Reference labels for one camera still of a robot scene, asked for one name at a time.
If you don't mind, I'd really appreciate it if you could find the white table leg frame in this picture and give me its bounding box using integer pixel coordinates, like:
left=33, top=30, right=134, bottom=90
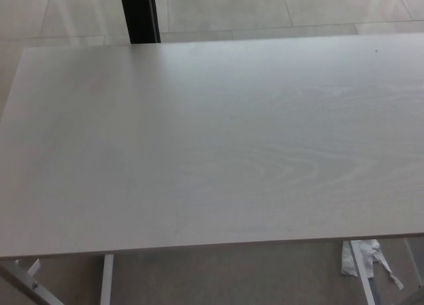
left=347, top=240, right=377, bottom=305

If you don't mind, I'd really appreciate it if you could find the black vertical pillar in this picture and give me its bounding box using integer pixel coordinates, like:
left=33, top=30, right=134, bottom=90
left=119, top=0, right=162, bottom=44

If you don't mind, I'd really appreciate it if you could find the grey metal bar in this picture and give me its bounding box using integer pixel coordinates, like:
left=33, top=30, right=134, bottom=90
left=0, top=263, right=64, bottom=305

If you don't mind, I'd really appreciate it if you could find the torn white paper scrap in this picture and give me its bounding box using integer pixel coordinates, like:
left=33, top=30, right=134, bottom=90
left=340, top=239, right=405, bottom=291

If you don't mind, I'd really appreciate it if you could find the white table leg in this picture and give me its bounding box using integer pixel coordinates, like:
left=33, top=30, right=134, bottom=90
left=99, top=253, right=115, bottom=305

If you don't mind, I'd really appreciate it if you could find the white metal bracket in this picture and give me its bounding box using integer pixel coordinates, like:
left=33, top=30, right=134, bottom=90
left=14, top=258, right=41, bottom=280

